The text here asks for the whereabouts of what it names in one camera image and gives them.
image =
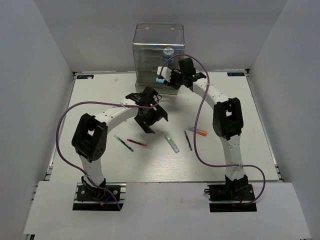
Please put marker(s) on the green gel pen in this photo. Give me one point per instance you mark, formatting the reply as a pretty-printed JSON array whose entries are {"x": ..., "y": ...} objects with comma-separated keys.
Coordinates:
[{"x": 123, "y": 142}]

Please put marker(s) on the purple gel pen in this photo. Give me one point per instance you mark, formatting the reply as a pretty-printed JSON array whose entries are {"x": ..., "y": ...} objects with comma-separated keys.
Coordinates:
[{"x": 188, "y": 140}]

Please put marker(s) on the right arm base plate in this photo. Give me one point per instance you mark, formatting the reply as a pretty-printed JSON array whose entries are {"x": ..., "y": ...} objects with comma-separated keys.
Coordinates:
[{"x": 221, "y": 200}]

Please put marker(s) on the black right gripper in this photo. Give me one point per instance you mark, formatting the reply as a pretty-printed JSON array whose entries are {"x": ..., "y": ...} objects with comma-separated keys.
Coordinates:
[{"x": 171, "y": 83}]

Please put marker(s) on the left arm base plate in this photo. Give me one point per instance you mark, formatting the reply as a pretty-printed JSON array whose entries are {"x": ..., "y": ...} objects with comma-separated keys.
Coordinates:
[{"x": 101, "y": 200}]

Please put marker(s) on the red gel pen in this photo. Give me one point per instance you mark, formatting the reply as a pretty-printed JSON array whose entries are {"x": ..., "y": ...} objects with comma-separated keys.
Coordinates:
[{"x": 140, "y": 143}]

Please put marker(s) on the clear acrylic drawer organizer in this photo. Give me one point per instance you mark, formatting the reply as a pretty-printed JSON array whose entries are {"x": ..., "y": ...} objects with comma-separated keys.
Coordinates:
[{"x": 148, "y": 43}]

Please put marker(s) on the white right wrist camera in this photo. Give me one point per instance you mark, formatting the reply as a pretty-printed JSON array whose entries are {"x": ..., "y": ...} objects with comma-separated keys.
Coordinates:
[{"x": 164, "y": 73}]

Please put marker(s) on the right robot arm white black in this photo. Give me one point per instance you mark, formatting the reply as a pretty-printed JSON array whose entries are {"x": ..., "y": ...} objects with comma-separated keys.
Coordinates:
[{"x": 227, "y": 119}]

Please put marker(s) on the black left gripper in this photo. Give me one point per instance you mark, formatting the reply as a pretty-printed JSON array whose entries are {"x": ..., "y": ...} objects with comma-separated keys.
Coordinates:
[{"x": 159, "y": 112}]

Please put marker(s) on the orange highlighter marker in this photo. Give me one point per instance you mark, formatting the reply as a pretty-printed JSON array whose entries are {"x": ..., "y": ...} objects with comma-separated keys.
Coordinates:
[{"x": 197, "y": 130}]

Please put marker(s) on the blue highlighter marker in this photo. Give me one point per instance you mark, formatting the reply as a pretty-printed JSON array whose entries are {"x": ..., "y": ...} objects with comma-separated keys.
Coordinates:
[{"x": 161, "y": 81}]

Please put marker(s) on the green highlighter marker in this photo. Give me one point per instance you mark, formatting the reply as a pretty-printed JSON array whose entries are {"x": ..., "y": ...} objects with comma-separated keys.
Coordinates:
[{"x": 171, "y": 143}]

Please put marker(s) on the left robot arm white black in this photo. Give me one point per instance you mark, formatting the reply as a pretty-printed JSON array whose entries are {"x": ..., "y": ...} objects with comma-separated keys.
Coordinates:
[{"x": 90, "y": 137}]

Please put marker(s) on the cleaning gel jar blue label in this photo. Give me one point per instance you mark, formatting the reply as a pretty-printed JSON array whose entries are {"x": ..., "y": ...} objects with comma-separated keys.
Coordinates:
[{"x": 167, "y": 53}]

